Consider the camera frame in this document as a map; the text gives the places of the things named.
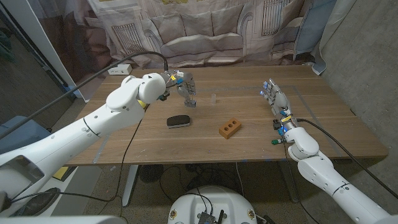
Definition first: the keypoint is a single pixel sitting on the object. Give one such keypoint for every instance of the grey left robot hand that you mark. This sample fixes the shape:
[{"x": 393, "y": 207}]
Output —
[{"x": 186, "y": 82}]

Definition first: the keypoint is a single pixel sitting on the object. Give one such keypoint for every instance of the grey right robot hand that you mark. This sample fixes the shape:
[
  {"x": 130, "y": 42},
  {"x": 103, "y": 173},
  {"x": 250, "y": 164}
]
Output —
[{"x": 282, "y": 102}]

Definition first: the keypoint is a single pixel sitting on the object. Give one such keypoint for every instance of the silver paper clamp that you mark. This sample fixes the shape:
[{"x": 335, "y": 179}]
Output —
[{"x": 190, "y": 104}]

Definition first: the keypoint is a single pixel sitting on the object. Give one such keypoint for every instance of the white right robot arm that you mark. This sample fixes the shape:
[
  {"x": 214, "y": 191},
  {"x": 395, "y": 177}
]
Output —
[{"x": 329, "y": 177}]

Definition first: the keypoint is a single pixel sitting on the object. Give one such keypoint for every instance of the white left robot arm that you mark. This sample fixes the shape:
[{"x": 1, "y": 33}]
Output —
[{"x": 77, "y": 140}]

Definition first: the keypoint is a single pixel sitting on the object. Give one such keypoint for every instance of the black board eraser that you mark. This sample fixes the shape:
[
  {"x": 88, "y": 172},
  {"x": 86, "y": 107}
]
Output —
[{"x": 178, "y": 121}]

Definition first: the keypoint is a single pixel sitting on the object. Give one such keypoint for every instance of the brown block with holes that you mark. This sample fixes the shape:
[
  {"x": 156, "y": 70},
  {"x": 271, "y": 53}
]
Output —
[{"x": 230, "y": 128}]

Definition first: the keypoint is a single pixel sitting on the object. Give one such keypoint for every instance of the small clear plastic tube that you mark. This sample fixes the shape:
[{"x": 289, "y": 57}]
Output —
[{"x": 213, "y": 99}]

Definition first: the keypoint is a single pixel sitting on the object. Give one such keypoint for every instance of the green marker pen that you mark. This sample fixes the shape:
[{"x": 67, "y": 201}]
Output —
[{"x": 275, "y": 142}]

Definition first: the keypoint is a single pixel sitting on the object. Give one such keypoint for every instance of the printed sofa backdrop cloth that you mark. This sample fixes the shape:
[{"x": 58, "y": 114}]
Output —
[{"x": 202, "y": 31}]

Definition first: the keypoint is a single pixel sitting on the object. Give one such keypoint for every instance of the white power strip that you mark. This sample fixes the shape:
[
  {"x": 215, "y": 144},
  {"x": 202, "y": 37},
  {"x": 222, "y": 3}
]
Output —
[{"x": 119, "y": 69}]

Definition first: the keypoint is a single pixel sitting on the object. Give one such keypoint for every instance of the grey table leg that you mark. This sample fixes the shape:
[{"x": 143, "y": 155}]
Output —
[{"x": 289, "y": 183}]

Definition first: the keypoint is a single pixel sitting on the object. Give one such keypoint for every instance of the black round fan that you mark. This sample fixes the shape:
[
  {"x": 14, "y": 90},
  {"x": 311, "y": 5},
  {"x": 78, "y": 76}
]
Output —
[{"x": 151, "y": 173}]

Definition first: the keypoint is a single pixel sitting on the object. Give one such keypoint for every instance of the white table leg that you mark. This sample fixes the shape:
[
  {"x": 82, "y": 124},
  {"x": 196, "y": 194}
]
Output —
[{"x": 130, "y": 186}]

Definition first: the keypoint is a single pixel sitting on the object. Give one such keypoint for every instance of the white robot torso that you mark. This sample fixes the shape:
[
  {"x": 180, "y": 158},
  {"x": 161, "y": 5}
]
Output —
[{"x": 192, "y": 205}]

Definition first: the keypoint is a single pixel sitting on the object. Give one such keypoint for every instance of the black torso electronics module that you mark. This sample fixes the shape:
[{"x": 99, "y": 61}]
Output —
[{"x": 205, "y": 217}]

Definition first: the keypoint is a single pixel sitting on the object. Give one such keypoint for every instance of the white pillar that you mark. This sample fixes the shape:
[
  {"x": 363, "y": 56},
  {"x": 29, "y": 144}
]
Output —
[{"x": 42, "y": 40}]

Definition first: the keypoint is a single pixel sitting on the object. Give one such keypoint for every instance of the yellow pad with black rim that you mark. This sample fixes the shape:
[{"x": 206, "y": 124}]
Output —
[{"x": 61, "y": 172}]

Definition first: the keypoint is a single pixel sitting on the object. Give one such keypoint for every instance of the blue bin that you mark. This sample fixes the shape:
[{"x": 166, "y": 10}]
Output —
[{"x": 18, "y": 133}]

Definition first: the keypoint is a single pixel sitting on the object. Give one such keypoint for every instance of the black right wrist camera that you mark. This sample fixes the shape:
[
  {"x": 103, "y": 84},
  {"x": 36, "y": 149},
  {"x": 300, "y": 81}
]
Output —
[{"x": 276, "y": 124}]

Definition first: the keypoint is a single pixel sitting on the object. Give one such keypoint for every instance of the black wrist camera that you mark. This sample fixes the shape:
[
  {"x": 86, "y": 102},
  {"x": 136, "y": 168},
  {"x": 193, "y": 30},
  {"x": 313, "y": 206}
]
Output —
[
  {"x": 164, "y": 97},
  {"x": 276, "y": 124}
]

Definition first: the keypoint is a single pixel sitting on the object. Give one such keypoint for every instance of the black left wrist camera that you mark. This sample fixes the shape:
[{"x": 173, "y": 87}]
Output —
[{"x": 164, "y": 97}]

